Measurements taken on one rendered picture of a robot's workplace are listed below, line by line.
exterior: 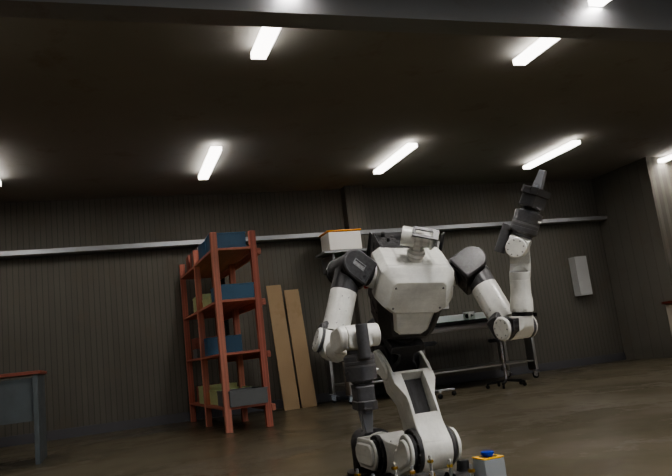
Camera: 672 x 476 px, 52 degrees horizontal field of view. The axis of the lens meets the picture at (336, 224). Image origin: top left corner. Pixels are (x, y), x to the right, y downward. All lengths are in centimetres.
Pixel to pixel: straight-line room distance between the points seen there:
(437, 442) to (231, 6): 310
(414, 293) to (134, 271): 777
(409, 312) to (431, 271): 16
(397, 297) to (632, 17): 412
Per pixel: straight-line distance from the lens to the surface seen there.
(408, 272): 230
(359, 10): 483
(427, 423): 242
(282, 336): 964
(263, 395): 741
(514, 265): 235
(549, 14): 555
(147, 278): 986
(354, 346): 194
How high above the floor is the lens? 67
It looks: 10 degrees up
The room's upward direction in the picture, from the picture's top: 7 degrees counter-clockwise
